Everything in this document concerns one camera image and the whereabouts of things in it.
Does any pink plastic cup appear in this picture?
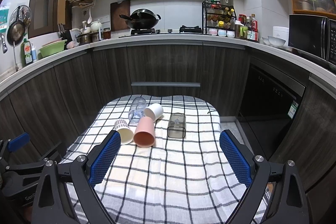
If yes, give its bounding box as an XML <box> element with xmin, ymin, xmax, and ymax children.
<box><xmin>133</xmin><ymin>117</ymin><xmax>155</xmax><ymax>147</ymax></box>

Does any white red patterned cup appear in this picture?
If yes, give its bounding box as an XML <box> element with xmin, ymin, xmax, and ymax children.
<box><xmin>114</xmin><ymin>119</ymin><xmax>134</xmax><ymax>145</ymax></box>

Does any wooden cutting board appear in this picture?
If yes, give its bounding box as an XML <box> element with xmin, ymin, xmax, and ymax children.
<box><xmin>110</xmin><ymin>0</ymin><xmax>131</xmax><ymax>32</ymax></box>

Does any hanging frying pan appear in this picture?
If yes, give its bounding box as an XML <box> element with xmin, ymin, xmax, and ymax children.
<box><xmin>7</xmin><ymin>6</ymin><xmax>26</xmax><ymax>47</ymax></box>

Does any smoky square transparent cup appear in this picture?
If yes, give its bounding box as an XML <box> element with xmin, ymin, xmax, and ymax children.
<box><xmin>167</xmin><ymin>113</ymin><xmax>186</xmax><ymax>139</ymax></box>

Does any grey drawer handle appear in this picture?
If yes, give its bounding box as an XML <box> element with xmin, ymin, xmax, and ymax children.
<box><xmin>131</xmin><ymin>82</ymin><xmax>201</xmax><ymax>88</ymax></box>

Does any black wok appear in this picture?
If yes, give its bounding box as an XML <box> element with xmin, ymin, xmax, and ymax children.
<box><xmin>119</xmin><ymin>9</ymin><xmax>161</xmax><ymax>30</ymax></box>

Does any checkered white tablecloth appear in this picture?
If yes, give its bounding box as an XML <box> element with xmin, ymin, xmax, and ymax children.
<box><xmin>58</xmin><ymin>94</ymin><xmax>268</xmax><ymax>224</ymax></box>

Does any green dish soap bottle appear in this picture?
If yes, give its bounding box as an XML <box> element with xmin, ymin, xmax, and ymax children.
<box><xmin>21</xmin><ymin>38</ymin><xmax>33</xmax><ymax>67</ymax></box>

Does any gas stove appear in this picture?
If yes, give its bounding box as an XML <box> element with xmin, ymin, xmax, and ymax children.
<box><xmin>120</xmin><ymin>26</ymin><xmax>202</xmax><ymax>38</ymax></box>

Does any green basin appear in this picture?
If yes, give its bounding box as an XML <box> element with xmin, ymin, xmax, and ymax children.
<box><xmin>40</xmin><ymin>40</ymin><xmax>67</xmax><ymax>58</ymax></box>

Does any white rice cooker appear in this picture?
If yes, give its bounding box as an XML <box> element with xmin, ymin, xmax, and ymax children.
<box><xmin>272</xmin><ymin>26</ymin><xmax>289</xmax><ymax>43</ymax></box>

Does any black microwave oven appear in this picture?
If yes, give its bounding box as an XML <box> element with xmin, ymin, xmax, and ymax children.
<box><xmin>288</xmin><ymin>14</ymin><xmax>335</xmax><ymax>66</ymax></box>

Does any clear plastic cup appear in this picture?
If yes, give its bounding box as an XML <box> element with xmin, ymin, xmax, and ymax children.
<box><xmin>128</xmin><ymin>97</ymin><xmax>147</xmax><ymax>124</ymax></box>

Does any white bowl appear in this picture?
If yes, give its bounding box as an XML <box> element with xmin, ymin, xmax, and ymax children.
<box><xmin>268</xmin><ymin>36</ymin><xmax>286</xmax><ymax>48</ymax></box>

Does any small white cup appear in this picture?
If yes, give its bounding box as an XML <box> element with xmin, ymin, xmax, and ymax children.
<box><xmin>143</xmin><ymin>103</ymin><xmax>163</xmax><ymax>122</ymax></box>

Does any dark built-in dishwasher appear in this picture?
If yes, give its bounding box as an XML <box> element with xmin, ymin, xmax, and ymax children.
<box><xmin>238</xmin><ymin>57</ymin><xmax>309</xmax><ymax>160</ymax></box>

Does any black spice rack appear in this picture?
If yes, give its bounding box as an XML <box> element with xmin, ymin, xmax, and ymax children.
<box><xmin>202</xmin><ymin>1</ymin><xmax>237</xmax><ymax>35</ymax></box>

